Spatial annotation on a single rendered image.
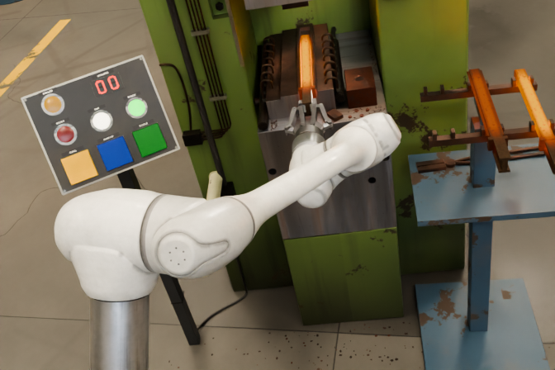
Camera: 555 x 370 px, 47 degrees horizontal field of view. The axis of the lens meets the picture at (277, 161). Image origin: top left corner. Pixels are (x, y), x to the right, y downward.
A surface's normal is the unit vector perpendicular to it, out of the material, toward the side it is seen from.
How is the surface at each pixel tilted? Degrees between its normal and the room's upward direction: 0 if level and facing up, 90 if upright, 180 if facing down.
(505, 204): 0
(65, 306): 0
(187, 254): 62
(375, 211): 90
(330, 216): 90
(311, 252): 90
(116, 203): 8
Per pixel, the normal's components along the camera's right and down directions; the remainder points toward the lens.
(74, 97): 0.26, 0.06
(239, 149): -0.02, 0.62
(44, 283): -0.17, -0.77
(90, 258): -0.39, 0.18
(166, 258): -0.12, 0.16
